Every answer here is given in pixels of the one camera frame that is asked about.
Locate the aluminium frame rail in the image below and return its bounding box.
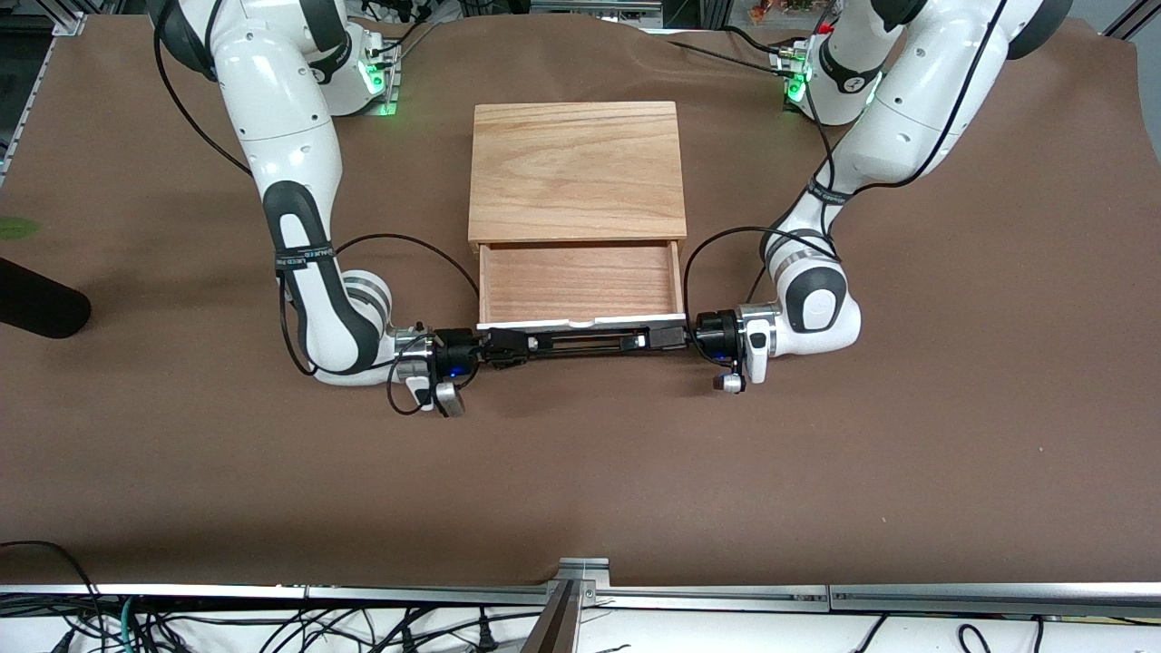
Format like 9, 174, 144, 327
590, 585, 831, 611
830, 585, 1161, 619

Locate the black looped floor cable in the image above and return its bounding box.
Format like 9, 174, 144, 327
0, 541, 105, 636

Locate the long black arm cable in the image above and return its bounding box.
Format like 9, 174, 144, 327
680, 227, 840, 318
152, 0, 482, 375

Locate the black cable at arm base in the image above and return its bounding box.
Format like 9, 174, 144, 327
358, 0, 438, 55

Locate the black rounded object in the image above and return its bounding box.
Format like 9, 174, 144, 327
0, 257, 93, 340

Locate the white drawer with black handle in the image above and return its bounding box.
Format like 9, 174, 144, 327
476, 240, 688, 356

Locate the brown table cover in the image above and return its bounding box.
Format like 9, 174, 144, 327
0, 14, 1161, 586

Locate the long black right arm cable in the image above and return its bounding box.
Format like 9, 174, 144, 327
152, 0, 482, 375

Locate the aluminium strut profile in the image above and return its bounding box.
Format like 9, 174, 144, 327
520, 580, 581, 653

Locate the wooden drawer cabinet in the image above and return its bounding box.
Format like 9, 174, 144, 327
468, 102, 688, 255

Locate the long black left arm cable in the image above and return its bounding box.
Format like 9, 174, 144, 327
680, 227, 840, 318

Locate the aluminium corner bracket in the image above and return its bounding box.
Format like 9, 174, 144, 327
555, 555, 610, 607

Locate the black cable on table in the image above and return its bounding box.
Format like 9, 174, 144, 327
668, 25, 795, 72

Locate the black strap on right arm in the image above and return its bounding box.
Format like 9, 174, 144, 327
274, 243, 337, 271

